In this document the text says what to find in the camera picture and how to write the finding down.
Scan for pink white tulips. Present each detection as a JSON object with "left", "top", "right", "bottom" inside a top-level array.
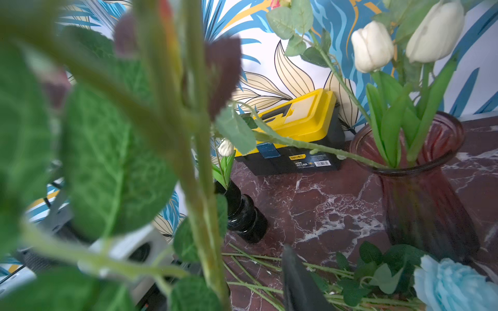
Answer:
[{"left": 212, "top": 138, "right": 236, "bottom": 190}]

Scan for light blue rose stem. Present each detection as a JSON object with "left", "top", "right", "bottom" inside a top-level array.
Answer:
[{"left": 221, "top": 240, "right": 498, "bottom": 311}]

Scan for pink red rose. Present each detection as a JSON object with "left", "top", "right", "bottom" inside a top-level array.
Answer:
[{"left": 267, "top": 1, "right": 370, "bottom": 123}]

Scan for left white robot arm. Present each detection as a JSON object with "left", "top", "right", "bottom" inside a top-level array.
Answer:
[{"left": 13, "top": 183, "right": 202, "bottom": 310}]

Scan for orange rose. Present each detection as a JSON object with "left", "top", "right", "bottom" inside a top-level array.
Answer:
[{"left": 233, "top": 0, "right": 468, "bottom": 170}]

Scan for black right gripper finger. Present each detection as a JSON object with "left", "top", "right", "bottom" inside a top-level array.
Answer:
[{"left": 281, "top": 245, "right": 335, "bottom": 311}]

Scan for glossy black vase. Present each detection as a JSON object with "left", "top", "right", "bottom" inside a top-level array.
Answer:
[{"left": 215, "top": 180, "right": 268, "bottom": 244}]

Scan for yellow black toolbox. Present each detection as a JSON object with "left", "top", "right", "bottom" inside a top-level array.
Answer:
[{"left": 235, "top": 89, "right": 345, "bottom": 176}]

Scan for dark red glass vase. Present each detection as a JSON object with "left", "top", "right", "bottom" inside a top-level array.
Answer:
[{"left": 361, "top": 111, "right": 481, "bottom": 262}]

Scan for pale blue rose spray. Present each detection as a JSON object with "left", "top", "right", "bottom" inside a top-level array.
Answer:
[{"left": 1, "top": 1, "right": 241, "bottom": 310}]

